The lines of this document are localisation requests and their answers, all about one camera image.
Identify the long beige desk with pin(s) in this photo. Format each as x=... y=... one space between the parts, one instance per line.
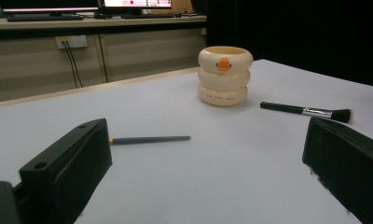
x=97 y=22

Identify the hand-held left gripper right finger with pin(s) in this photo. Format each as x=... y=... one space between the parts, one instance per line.
x=352 y=168

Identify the black makeup brush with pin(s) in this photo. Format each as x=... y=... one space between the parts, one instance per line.
x=284 y=108

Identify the cream ringed duck brush holder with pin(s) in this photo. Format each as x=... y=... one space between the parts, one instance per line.
x=223 y=84

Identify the black keyboard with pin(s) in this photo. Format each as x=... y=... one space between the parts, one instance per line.
x=147 y=16
x=44 y=18

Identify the white wall outlet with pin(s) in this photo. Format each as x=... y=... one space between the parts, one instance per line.
x=77 y=41

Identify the black curtain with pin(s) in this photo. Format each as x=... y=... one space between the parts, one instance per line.
x=299 y=34

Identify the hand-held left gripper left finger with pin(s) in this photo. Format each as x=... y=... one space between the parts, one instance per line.
x=66 y=174

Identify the wide computer monitor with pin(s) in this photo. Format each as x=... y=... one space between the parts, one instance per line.
x=48 y=3

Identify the computer monitor with bright screen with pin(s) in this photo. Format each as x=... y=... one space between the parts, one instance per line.
x=138 y=3

